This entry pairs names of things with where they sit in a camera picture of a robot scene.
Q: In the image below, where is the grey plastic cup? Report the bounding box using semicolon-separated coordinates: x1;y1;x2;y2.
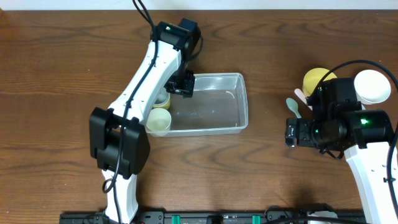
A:
155;88;169;105

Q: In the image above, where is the yellow plastic cup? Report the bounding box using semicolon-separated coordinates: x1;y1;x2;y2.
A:
153;93;170;110

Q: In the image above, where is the white plastic bowl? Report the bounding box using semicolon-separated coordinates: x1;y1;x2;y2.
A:
354;70;391;105

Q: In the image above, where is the right black cable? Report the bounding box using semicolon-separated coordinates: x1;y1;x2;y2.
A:
310;58;398;218

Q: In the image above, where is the left black cable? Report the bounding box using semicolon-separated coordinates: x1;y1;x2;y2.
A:
101;0;205;224

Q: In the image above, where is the yellow plastic bowl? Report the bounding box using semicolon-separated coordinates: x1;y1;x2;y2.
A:
302;68;329;96

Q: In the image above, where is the mint green plastic spoon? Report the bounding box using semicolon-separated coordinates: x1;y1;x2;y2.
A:
285;98;302;118

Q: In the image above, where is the cream plastic cup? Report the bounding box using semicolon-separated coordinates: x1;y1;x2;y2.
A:
146;108;172;131

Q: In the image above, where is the clear plastic container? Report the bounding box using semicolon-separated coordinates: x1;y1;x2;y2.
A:
147;73;249;137

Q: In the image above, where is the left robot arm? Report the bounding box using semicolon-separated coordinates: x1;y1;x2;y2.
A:
89;19;203;223

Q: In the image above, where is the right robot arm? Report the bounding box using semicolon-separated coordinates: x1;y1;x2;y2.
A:
285;78;397;223

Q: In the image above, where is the black cable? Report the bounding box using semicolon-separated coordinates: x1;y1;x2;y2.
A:
310;58;398;218
101;0;205;224

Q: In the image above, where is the black mounting rail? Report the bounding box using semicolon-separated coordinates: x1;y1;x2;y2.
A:
59;203;366;224

